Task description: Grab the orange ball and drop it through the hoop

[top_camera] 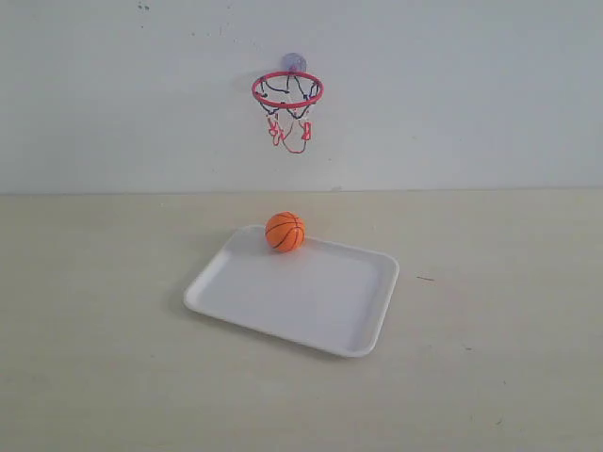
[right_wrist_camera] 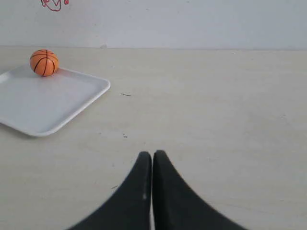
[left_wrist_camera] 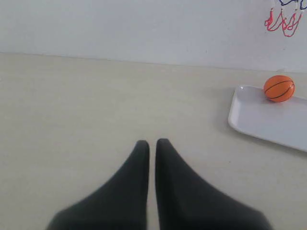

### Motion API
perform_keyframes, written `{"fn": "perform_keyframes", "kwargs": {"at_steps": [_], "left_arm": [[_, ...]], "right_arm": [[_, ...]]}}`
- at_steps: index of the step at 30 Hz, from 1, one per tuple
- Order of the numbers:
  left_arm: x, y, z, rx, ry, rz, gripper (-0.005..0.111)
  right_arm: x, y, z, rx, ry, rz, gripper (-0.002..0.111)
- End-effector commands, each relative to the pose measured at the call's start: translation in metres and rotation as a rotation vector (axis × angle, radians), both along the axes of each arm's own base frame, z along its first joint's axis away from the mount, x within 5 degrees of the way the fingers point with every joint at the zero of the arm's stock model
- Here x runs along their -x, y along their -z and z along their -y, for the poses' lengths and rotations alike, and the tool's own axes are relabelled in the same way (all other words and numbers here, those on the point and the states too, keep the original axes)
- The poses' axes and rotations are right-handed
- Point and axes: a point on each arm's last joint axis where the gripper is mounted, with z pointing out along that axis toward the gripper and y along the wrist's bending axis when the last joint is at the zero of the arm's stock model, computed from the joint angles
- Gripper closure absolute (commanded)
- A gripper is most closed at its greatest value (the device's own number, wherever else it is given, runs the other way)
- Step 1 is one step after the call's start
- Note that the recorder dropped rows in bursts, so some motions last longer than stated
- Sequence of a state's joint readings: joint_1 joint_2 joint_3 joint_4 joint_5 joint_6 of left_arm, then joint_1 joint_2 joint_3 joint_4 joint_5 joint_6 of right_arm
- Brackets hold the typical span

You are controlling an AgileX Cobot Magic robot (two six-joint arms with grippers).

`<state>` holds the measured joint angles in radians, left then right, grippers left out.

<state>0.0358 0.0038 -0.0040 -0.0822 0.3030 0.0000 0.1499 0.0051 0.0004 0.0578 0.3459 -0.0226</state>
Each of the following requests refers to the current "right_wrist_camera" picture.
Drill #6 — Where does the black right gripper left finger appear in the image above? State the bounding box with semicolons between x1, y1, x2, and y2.
70;151;152;230

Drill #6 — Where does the white plastic tray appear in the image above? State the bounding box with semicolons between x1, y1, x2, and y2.
0;65;111;137

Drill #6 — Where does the red white basketball net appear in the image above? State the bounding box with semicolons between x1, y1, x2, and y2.
41;0;69;12

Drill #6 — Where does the small orange basketball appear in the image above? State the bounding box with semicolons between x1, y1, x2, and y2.
29;49;59;77

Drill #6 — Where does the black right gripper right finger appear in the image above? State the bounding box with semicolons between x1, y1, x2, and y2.
153;150;244;230

